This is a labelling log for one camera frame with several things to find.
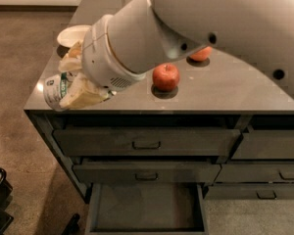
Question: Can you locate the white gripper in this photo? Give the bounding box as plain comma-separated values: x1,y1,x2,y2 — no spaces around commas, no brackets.
58,15,146,109

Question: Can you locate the white green 7up can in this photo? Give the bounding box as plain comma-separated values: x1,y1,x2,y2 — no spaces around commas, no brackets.
43,72,74,112

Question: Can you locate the top left grey drawer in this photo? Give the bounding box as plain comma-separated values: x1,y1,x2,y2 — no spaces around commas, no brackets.
53,127,240,156

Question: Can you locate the middle left grey drawer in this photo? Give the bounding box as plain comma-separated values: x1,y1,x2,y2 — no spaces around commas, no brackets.
73,161,221,184

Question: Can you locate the open bottom left drawer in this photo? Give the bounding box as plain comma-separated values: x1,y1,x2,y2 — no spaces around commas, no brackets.
84,183,209,235

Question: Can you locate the grey counter cabinet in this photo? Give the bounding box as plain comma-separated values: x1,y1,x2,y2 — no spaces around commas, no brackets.
23,0,294,205

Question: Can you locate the top right grey drawer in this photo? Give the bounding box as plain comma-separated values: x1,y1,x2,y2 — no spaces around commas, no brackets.
232,127,294,160

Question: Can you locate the middle right grey drawer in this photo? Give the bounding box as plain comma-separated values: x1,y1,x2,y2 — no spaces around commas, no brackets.
216,164,294,183

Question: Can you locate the white paper bowl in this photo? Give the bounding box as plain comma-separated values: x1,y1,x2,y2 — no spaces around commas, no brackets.
57,24,90,48

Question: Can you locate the red apple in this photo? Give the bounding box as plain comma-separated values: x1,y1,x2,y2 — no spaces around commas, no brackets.
152,63,180,92

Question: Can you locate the orange fruit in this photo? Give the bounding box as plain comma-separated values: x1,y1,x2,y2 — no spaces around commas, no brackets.
189,46,212,62

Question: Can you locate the black object on floor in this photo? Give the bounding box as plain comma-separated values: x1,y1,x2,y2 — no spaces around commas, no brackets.
61,213,80,235

